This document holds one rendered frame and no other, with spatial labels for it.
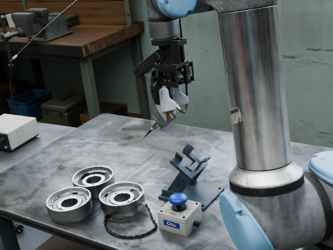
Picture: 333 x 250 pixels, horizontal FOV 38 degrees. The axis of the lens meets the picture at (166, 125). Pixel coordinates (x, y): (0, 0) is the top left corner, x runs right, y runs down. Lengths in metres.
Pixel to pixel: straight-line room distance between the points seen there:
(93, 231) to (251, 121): 0.52
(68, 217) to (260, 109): 0.58
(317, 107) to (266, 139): 1.92
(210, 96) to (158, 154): 1.50
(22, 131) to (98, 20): 1.29
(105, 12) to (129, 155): 1.67
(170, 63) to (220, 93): 1.64
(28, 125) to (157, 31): 0.89
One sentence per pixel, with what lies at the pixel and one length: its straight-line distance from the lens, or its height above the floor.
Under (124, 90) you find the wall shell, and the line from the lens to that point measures 3.21.
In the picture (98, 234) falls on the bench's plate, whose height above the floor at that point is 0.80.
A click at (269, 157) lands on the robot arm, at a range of 0.73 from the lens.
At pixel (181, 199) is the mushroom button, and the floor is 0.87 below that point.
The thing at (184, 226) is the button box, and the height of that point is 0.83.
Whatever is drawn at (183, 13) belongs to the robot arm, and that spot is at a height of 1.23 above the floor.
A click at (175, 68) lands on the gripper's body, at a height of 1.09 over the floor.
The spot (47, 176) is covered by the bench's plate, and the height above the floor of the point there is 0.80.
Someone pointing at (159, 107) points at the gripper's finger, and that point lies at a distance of 1.22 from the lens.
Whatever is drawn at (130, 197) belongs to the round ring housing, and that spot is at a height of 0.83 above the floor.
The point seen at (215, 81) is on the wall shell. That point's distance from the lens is 2.81.
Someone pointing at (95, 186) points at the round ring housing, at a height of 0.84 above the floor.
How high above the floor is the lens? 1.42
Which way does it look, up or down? 23 degrees down
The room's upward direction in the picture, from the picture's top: 6 degrees counter-clockwise
